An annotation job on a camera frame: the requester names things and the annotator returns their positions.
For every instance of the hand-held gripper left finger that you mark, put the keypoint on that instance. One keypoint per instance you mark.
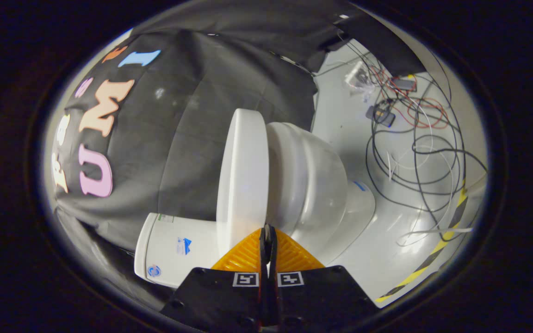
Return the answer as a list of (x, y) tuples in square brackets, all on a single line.
[(220, 296)]

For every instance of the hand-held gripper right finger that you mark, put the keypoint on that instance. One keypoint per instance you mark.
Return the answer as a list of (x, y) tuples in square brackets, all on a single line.
[(317, 296)]

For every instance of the white toilet lid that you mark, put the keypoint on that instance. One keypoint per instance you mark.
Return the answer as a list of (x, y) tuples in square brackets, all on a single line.
[(243, 185)]

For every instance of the white ceramic toilet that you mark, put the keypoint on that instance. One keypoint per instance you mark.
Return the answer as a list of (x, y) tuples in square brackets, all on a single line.
[(312, 185)]

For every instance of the yellow black floor tape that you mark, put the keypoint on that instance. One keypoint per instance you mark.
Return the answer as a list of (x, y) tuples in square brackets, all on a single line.
[(426, 263)]

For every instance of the black backdrop cloth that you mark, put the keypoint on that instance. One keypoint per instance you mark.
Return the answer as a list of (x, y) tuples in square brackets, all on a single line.
[(178, 115)]

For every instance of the grey power adapter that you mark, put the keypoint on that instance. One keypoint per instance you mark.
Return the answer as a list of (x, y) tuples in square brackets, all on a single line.
[(381, 115)]

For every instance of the clear plastic bag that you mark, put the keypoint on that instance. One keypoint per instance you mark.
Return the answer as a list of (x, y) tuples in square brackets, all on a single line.
[(358, 79)]

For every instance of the small grey module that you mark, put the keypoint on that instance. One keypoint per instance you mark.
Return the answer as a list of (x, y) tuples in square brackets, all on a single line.
[(404, 83)]

